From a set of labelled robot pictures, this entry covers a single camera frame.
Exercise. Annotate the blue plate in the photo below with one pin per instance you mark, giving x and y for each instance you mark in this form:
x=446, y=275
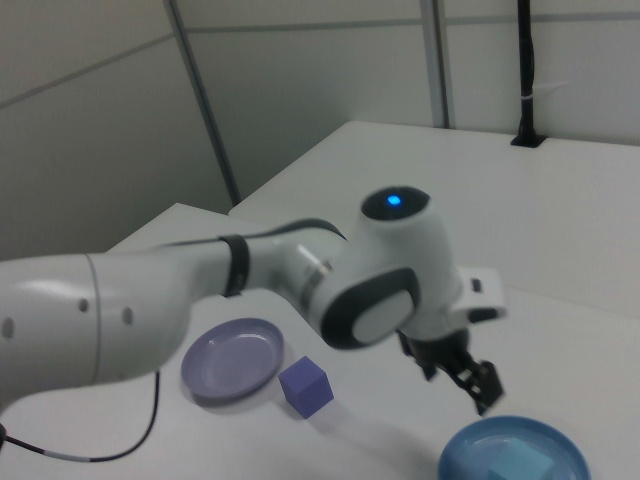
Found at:
x=470, y=450

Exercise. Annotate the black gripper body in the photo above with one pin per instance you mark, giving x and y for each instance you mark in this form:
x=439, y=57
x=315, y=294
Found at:
x=440, y=350

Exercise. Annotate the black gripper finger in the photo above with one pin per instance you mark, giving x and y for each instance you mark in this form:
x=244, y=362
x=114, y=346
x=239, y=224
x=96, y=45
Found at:
x=429, y=372
x=482, y=385

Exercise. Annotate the grey partition post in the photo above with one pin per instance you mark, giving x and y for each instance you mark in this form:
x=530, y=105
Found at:
x=439, y=65
x=205, y=100

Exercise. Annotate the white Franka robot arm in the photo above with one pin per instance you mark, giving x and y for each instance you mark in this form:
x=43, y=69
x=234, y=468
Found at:
x=150, y=300

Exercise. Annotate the light blue cube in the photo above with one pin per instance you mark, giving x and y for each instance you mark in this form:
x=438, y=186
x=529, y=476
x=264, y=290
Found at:
x=520, y=462

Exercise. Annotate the purple plate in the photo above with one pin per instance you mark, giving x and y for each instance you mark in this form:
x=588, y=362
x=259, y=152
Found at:
x=230, y=357

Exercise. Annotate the purple cube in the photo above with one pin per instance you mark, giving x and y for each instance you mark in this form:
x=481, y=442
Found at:
x=305, y=387

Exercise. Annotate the black pole with clamp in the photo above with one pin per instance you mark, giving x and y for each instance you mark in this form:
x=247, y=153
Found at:
x=526, y=75

